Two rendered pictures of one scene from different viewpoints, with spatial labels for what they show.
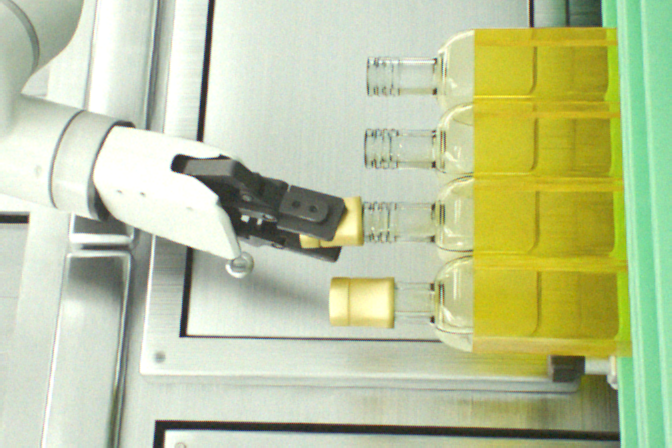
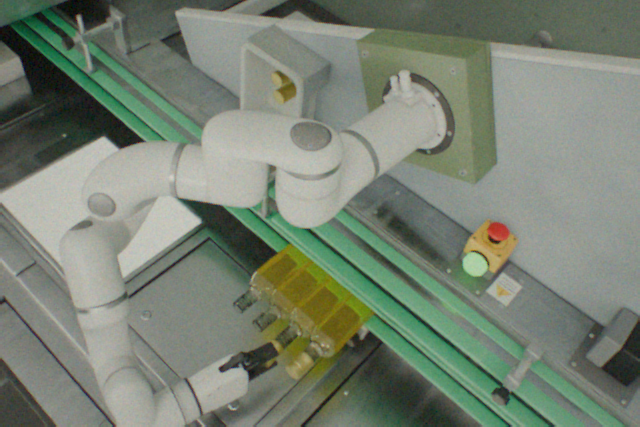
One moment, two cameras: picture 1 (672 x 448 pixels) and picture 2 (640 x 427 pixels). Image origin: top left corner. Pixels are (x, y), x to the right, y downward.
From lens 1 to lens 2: 0.56 m
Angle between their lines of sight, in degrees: 37
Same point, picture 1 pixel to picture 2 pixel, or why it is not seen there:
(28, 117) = (158, 400)
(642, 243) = (355, 283)
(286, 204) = (259, 355)
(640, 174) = (338, 269)
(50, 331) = not seen: outside the picture
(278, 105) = (196, 350)
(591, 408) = (358, 353)
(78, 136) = (180, 391)
